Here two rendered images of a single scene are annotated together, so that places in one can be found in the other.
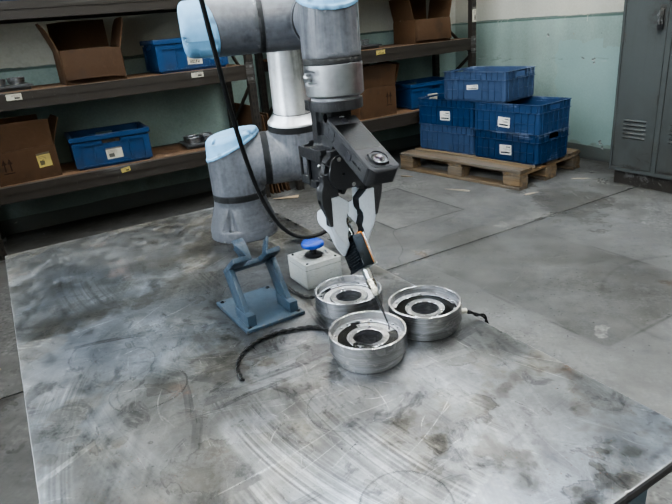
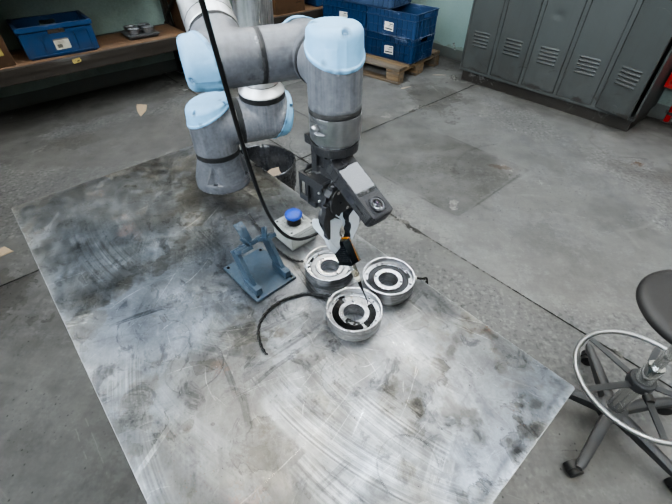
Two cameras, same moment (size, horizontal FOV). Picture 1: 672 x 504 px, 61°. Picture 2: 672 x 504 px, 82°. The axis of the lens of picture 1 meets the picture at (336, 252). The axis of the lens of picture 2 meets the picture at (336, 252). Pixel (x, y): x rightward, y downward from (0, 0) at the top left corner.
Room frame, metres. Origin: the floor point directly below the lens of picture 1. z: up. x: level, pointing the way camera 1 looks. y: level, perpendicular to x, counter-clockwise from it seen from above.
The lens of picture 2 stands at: (0.24, 0.10, 1.41)
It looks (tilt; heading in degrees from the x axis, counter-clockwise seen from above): 43 degrees down; 347
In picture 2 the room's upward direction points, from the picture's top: straight up
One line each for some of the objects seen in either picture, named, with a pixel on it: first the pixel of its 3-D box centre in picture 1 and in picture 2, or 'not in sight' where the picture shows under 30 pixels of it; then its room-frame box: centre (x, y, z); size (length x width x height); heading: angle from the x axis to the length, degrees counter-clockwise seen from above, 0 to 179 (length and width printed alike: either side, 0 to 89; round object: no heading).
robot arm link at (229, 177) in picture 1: (237, 159); (214, 123); (1.24, 0.19, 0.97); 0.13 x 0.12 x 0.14; 100
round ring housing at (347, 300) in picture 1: (349, 300); (329, 268); (0.80, -0.01, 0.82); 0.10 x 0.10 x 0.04
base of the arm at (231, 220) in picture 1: (242, 211); (220, 164); (1.23, 0.20, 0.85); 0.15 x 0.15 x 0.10
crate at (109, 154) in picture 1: (109, 145); (55, 35); (4.07, 1.52, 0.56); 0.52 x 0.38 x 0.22; 116
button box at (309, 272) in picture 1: (313, 264); (293, 227); (0.95, 0.04, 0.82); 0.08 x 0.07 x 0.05; 29
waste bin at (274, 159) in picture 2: not in sight; (266, 196); (1.99, 0.08, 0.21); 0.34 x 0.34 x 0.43
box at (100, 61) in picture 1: (85, 50); not in sight; (4.05, 1.53, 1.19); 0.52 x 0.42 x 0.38; 119
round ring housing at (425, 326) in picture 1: (424, 312); (387, 281); (0.74, -0.12, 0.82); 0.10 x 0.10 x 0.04
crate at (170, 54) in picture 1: (185, 53); not in sight; (4.38, 0.95, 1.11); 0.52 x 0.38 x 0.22; 119
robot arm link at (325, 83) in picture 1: (331, 82); (333, 126); (0.76, -0.01, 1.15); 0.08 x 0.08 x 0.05
